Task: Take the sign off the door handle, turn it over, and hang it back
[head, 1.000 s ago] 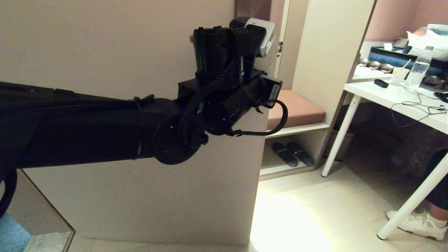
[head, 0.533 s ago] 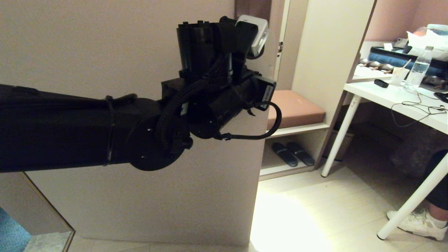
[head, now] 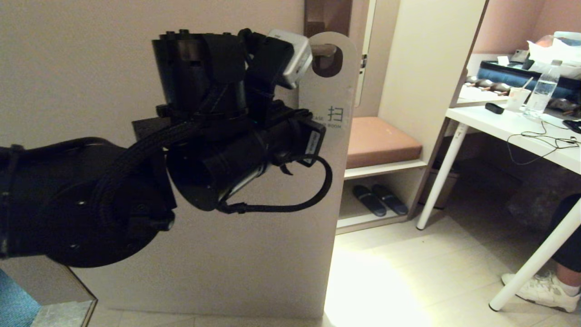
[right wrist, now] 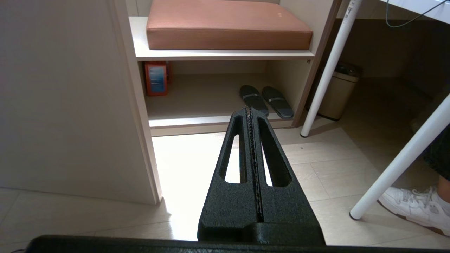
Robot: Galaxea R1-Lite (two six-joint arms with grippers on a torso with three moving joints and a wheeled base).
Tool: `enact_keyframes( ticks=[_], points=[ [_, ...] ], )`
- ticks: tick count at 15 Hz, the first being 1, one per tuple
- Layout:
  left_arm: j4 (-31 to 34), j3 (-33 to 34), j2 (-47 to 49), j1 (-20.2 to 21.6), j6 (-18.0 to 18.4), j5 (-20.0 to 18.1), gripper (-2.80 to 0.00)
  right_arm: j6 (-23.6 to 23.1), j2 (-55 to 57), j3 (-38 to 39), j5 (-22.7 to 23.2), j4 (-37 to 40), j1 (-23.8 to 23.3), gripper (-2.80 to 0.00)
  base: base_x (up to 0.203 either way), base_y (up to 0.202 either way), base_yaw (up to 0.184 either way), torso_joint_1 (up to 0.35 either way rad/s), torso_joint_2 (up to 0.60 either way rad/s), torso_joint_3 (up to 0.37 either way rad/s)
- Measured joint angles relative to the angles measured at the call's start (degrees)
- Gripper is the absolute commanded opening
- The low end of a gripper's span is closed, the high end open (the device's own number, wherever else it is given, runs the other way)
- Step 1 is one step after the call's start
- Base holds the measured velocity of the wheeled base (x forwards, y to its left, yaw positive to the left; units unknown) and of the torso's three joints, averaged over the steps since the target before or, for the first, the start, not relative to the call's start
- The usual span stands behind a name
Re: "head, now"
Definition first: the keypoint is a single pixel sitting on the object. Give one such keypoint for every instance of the paper cup with straw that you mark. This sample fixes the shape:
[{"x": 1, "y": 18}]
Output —
[{"x": 516, "y": 100}]

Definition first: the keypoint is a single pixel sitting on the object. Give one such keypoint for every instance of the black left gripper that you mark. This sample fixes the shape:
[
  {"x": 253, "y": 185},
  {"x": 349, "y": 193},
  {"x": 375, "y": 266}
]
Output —
[{"x": 254, "y": 154}]

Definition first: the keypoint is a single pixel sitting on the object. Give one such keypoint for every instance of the beige waste bin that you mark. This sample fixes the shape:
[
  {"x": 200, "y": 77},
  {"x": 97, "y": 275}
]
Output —
[{"x": 447, "y": 186}]

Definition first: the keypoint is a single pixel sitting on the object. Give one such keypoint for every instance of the grey brown bag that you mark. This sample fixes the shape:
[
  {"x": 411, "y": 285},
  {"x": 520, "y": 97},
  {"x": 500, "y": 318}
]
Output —
[{"x": 531, "y": 204}]

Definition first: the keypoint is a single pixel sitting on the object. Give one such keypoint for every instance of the brown bench cushion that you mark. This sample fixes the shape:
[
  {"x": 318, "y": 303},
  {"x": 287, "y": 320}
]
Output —
[{"x": 381, "y": 143}]

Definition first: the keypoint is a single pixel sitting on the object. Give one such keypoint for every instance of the metal trimmed wall panel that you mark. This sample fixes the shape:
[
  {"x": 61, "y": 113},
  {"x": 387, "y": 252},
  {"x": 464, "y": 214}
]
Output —
[{"x": 45, "y": 290}]

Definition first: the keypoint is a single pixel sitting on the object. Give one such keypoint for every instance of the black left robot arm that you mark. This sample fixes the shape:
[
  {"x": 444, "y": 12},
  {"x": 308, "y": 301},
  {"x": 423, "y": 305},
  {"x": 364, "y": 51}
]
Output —
[{"x": 91, "y": 204}]

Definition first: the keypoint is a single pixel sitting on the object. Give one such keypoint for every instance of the white table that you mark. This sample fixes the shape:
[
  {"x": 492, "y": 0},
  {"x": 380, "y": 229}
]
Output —
[{"x": 499, "y": 125}]

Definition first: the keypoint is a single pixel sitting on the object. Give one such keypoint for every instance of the small black device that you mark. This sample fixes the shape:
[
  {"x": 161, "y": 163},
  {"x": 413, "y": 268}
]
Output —
[{"x": 494, "y": 108}]

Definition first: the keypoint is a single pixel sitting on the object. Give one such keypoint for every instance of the blue tray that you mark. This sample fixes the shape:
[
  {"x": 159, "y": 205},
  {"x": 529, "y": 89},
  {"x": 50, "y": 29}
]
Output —
[{"x": 504, "y": 76}]

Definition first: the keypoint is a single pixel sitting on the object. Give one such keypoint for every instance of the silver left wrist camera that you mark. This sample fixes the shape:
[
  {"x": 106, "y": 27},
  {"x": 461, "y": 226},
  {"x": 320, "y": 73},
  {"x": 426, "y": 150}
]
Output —
[{"x": 295, "y": 56}]

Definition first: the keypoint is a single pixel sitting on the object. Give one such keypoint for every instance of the beige door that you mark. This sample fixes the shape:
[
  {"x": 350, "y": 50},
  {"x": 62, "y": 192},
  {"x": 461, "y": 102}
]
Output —
[{"x": 91, "y": 68}]

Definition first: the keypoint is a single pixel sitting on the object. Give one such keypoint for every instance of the white sneaker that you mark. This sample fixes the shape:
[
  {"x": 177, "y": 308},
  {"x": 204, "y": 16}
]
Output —
[{"x": 544, "y": 290}]

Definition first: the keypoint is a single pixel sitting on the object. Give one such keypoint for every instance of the do not disturb door hanger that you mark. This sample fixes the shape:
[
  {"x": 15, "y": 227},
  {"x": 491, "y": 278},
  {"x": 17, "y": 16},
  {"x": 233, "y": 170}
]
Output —
[{"x": 331, "y": 91}]

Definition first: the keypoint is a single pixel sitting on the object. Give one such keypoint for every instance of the dark brown lock plate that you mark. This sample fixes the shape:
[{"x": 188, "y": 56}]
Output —
[{"x": 329, "y": 16}]

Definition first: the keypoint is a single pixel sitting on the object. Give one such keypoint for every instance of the seated person dark clothes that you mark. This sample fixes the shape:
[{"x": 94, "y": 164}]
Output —
[{"x": 569, "y": 236}]

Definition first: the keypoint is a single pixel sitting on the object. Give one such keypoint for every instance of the clear plastic water bottle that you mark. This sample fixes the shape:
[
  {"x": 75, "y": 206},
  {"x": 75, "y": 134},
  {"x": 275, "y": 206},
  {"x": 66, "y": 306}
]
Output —
[{"x": 542, "y": 95}]

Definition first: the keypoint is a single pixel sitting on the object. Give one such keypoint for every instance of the black slipper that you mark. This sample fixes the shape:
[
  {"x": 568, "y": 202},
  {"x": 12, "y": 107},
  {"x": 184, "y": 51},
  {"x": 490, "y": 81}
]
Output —
[
  {"x": 391, "y": 200},
  {"x": 368, "y": 200}
]

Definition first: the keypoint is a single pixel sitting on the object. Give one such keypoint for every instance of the white paper sheet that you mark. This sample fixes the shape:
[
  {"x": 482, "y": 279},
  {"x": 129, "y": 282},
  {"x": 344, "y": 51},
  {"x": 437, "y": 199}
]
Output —
[{"x": 476, "y": 96}]

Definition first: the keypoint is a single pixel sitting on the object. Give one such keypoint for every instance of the white plastic bag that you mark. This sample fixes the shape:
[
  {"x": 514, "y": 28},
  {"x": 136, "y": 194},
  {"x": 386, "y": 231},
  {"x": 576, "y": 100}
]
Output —
[{"x": 558, "y": 54}]

